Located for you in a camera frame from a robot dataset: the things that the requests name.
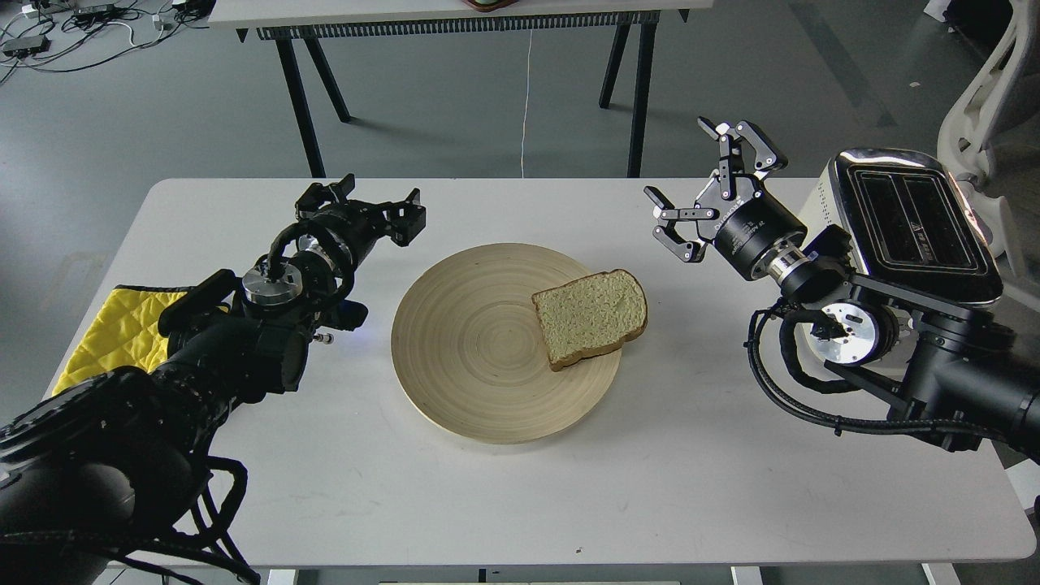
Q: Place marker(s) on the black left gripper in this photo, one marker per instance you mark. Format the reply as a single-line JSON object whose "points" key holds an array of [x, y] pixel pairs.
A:
{"points": [[355, 227]]}

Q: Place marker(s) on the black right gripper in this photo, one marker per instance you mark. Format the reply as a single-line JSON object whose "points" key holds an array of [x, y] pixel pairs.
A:
{"points": [[751, 226]]}

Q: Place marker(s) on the slice of bread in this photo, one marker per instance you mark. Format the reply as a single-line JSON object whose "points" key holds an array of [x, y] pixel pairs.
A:
{"points": [[590, 316]]}

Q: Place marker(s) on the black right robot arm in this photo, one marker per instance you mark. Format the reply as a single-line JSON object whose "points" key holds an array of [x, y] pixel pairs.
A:
{"points": [[883, 326]]}

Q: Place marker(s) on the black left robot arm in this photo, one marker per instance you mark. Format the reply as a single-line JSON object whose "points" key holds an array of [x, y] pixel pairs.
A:
{"points": [[121, 462]]}

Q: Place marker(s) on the cream and chrome toaster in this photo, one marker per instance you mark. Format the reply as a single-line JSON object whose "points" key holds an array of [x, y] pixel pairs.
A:
{"points": [[908, 225]]}

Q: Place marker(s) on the round wooden plate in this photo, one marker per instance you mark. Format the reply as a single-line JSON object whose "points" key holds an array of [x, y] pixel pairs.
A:
{"points": [[469, 351]]}

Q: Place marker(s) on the background table with black legs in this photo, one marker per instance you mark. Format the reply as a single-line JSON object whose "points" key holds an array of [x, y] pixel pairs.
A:
{"points": [[284, 22]]}

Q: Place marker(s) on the yellow quilted cloth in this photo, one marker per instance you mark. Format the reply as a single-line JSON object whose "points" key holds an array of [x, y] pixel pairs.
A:
{"points": [[124, 332]]}

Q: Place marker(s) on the white office chair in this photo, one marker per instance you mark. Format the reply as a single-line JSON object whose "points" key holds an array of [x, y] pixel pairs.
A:
{"points": [[1002, 95]]}

